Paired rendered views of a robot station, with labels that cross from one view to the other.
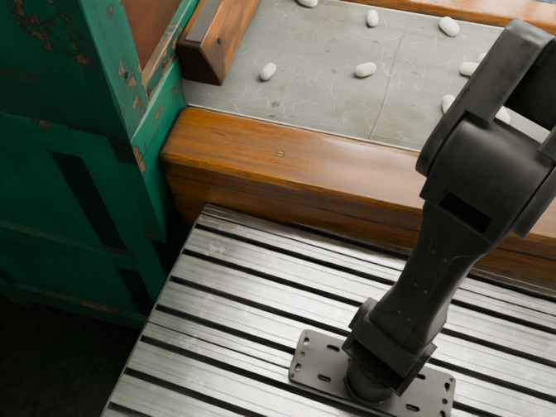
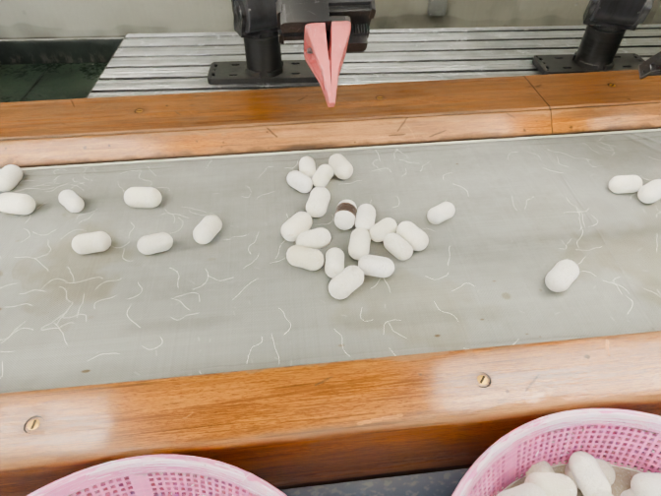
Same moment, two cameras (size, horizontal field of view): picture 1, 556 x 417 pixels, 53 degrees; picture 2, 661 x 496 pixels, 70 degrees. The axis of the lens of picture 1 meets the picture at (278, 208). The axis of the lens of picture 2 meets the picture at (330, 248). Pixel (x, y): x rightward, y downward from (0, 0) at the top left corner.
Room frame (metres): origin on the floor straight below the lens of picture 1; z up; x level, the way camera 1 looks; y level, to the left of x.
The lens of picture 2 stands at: (0.80, -0.88, 1.07)
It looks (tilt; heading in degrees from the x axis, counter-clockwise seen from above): 46 degrees down; 158
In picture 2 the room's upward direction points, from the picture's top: straight up
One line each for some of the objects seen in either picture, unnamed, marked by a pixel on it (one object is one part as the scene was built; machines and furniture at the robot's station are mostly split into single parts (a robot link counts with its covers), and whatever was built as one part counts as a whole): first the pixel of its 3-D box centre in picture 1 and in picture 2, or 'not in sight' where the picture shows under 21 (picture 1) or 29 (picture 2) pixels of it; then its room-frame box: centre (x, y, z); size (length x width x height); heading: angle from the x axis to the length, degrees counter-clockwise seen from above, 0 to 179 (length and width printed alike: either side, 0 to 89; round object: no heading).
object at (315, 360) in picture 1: (375, 370); (598, 45); (0.19, -0.11, 0.71); 0.20 x 0.07 x 0.08; 71
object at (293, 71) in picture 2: not in sight; (263, 52); (-0.01, -0.68, 0.71); 0.20 x 0.07 x 0.08; 71
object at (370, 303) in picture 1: (385, 344); (616, 9); (0.20, -0.12, 0.77); 0.09 x 0.06 x 0.06; 47
